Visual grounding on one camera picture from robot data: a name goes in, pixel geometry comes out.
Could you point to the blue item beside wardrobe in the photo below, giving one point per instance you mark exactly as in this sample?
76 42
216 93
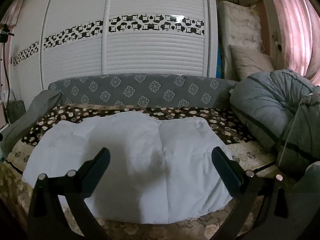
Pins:
219 60

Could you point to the pink curtain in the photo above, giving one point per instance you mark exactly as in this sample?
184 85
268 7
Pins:
295 25
12 10

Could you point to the beige patterned bedspread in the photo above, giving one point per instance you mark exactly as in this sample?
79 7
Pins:
250 155

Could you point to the light blue quilt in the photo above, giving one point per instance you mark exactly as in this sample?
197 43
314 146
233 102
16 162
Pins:
150 142

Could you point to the dark ribbed object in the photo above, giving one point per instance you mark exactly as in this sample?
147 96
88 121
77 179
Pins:
15 111

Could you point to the white wrapped bedding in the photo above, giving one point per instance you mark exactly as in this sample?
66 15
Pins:
240 22

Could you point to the grey-green striped quilt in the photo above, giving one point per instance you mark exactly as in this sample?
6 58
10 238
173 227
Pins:
262 105

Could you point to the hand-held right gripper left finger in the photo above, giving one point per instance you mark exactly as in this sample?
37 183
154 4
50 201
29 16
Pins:
96 170

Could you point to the grey flower patterned headboard cover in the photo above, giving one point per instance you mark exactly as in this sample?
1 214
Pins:
140 88

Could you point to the white sliding door wardrobe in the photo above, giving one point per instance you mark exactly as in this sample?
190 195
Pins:
125 55

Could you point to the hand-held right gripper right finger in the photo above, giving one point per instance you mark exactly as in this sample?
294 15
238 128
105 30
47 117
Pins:
224 169

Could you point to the dark brown floral blanket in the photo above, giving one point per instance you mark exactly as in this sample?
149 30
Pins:
225 130

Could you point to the beige pillow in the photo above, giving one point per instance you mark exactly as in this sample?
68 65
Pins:
250 60

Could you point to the grey cloth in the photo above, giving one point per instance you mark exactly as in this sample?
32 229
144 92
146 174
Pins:
37 105

